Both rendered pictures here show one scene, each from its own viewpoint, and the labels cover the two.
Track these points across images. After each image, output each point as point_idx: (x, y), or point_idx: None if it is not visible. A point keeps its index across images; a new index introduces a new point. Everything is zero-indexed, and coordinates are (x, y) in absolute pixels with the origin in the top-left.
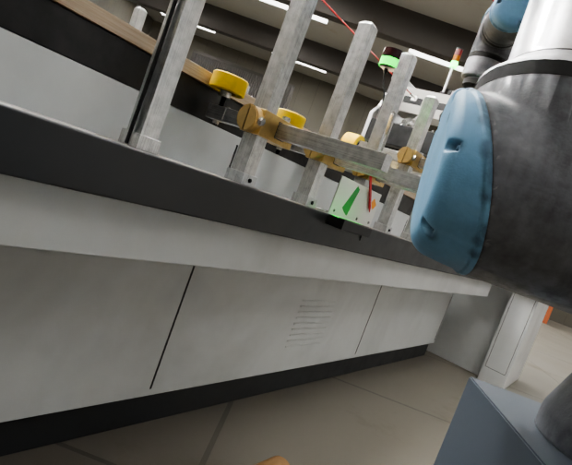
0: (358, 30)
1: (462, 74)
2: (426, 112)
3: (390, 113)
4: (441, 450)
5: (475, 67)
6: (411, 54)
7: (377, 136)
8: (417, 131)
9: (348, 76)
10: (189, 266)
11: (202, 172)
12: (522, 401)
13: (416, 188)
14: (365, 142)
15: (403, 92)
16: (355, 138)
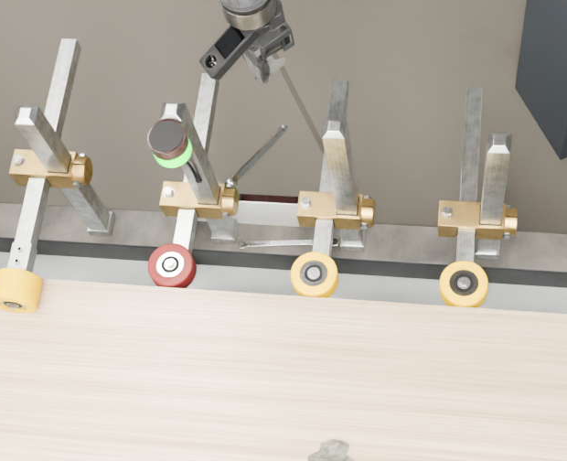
0: (346, 141)
1: (262, 26)
2: (47, 126)
3: (205, 152)
4: None
5: (274, 6)
6: (184, 105)
7: (211, 176)
8: (58, 148)
9: (351, 163)
10: None
11: None
12: None
13: (347, 98)
14: (28, 257)
15: None
16: (35, 275)
